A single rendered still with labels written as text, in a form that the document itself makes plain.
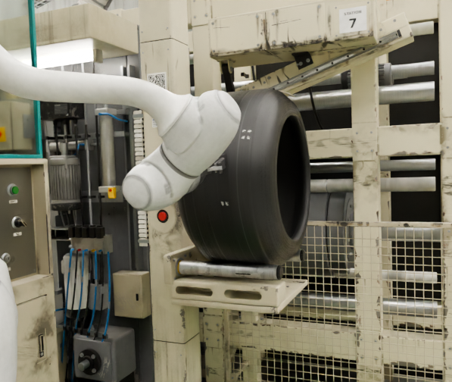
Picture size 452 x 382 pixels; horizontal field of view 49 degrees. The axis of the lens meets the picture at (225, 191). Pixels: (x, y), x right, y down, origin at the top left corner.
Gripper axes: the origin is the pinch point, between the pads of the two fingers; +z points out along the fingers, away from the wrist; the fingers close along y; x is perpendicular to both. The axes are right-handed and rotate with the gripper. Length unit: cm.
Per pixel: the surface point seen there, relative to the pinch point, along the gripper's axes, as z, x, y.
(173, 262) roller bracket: 9.5, 33.5, 23.5
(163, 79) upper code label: 27.1, -24.6, 30.0
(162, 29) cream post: 30, -41, 29
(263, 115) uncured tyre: 13.9, -10.7, -9.1
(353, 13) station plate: 56, -41, -29
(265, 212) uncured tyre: 5.3, 15.7, -10.2
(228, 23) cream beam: 56, -44, 16
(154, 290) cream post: 17, 47, 37
